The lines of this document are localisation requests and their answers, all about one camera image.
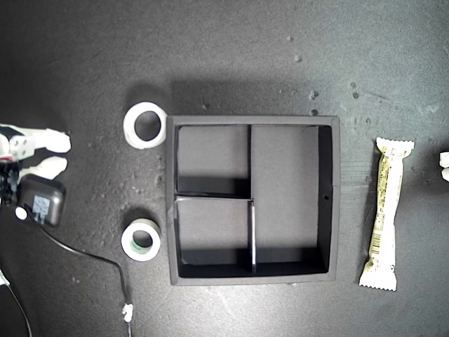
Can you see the white tape roll green core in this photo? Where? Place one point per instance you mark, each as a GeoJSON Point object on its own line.
{"type": "Point", "coordinates": [126, 242]}

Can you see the cream wrapped snack bar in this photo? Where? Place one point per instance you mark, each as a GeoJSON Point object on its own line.
{"type": "Point", "coordinates": [386, 210]}

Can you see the black compartment tray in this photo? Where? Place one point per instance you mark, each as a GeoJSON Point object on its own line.
{"type": "Point", "coordinates": [284, 189]}

